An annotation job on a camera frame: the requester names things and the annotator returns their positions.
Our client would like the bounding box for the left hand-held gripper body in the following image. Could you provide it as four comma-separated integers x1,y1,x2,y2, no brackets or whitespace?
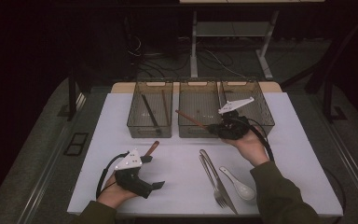
115,148,153,200

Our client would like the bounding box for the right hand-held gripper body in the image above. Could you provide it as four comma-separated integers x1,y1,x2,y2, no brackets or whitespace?
217,96,255,140

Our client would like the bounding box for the smoky clear plastic bin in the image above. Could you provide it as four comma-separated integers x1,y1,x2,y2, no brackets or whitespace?
126,79,174,139
177,79,224,139
218,78,276,138

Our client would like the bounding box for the brown wooden chopstick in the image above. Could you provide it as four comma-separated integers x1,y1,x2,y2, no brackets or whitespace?
174,109,211,130

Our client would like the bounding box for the black chopstick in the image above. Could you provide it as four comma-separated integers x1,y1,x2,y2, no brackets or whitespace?
141,93,162,133
140,92,161,133

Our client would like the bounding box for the steel table knife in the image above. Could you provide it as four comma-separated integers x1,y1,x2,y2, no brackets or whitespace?
199,148,239,216

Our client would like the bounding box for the white ceramic spoon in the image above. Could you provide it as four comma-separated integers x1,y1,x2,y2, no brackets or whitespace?
218,166,257,202

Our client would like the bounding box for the steel fork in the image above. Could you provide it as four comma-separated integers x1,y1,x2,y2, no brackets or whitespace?
199,153,229,209

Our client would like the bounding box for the person's left hand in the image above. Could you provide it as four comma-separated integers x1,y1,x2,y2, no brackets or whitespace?
97,172,139,209

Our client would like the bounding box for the person's right hand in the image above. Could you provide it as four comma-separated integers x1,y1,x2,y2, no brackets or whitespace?
222,125,269,167

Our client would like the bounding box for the black metal stand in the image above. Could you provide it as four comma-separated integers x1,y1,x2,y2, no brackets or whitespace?
322,78,349,123
67,74,79,121

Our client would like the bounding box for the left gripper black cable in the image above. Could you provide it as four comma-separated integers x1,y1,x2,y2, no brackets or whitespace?
95,151,131,200

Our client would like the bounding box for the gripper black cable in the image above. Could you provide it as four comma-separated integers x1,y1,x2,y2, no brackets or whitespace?
245,116,276,162
95,151,131,200

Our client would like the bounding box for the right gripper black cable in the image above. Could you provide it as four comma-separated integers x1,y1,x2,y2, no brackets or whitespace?
245,116,276,162

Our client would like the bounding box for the floor cables tangle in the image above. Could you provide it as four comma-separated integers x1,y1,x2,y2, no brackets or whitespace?
125,34,250,80

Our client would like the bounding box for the black rectangular floor frame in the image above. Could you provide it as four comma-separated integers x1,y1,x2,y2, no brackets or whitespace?
63,132,90,157

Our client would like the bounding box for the white metal desk frame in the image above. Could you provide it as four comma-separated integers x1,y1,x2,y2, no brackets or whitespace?
180,0,325,81

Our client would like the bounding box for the grey metal rail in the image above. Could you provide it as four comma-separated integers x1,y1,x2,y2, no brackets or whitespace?
315,122,358,213
18,92,87,224

